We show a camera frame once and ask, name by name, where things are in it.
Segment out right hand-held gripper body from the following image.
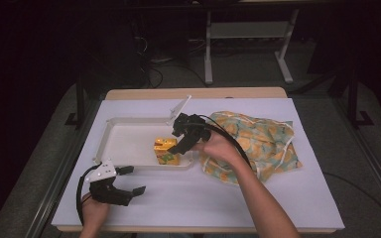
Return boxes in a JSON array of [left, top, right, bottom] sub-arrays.
[[169, 94, 212, 143]]

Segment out person's left hand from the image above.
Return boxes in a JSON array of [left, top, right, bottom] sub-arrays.
[[80, 196, 111, 229]]

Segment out black floor cables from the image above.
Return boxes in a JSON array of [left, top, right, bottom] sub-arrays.
[[133, 35, 209, 89]]

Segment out white metal table frame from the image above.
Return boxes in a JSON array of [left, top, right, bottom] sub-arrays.
[[203, 9, 301, 85]]

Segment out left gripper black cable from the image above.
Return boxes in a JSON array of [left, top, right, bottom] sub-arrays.
[[75, 163, 103, 226]]

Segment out black metal stand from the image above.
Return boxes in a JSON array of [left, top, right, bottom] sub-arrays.
[[346, 63, 375, 129], [64, 74, 87, 129]]

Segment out white plastic tray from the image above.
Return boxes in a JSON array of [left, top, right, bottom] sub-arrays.
[[93, 116, 195, 172]]

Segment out orange food item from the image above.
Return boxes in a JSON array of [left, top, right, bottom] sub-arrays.
[[153, 137, 182, 167]]

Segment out thin black floor cable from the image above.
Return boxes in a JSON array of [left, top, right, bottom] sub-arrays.
[[321, 171, 381, 227]]

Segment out yellow patterned cloth bag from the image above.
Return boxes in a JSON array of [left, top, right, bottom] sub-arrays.
[[198, 110, 304, 185]]

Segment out aluminium rail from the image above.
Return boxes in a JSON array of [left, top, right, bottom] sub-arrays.
[[330, 98, 381, 217], [24, 98, 103, 238]]

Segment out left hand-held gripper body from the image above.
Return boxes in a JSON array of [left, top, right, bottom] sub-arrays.
[[85, 159, 134, 207]]

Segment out person's right hand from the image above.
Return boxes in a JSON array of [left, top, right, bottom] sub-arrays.
[[192, 132, 247, 170]]

